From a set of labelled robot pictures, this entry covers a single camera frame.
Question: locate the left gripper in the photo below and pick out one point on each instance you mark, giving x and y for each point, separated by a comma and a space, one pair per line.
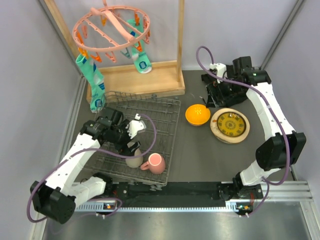
123, 147

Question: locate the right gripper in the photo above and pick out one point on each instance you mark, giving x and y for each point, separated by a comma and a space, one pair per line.
215, 88

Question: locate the beige tumbler cup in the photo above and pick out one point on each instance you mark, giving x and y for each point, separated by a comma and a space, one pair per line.
135, 162

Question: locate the yellow ribbed bowl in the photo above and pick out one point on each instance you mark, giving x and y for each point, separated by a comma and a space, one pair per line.
197, 113

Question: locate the pink mug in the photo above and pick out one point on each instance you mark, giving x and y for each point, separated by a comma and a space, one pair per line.
155, 164

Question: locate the yellow patterned small plate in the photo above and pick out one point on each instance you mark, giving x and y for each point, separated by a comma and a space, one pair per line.
231, 124

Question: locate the beige bird plate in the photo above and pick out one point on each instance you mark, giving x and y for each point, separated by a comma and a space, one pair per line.
227, 139

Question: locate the white orange patterned bowl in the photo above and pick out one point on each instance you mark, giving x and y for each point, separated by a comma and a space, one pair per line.
197, 124

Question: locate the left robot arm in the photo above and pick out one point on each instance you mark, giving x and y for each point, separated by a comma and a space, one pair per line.
56, 197

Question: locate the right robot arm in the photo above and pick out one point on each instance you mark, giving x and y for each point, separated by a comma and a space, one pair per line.
282, 145

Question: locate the black cloth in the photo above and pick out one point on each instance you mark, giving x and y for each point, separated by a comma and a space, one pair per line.
237, 90

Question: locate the wooden stand tray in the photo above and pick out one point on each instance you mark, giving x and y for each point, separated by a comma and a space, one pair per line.
165, 79

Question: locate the mint green blue sock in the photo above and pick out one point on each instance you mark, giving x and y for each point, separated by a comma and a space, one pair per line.
95, 79

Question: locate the pink round clothes hanger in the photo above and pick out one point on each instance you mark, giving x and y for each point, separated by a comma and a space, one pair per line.
112, 29

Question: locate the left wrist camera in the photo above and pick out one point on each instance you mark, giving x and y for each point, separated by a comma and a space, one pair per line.
135, 126

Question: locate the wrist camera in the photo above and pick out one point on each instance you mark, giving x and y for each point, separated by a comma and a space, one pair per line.
135, 126
219, 69

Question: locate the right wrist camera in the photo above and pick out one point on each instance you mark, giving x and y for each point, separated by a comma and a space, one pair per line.
219, 69

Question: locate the grey wire dish rack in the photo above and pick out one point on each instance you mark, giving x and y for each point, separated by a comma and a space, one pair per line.
161, 127

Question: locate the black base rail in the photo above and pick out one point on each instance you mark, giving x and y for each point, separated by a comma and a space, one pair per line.
182, 194

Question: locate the aluminium extrusion rail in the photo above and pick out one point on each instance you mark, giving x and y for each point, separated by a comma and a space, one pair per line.
289, 191

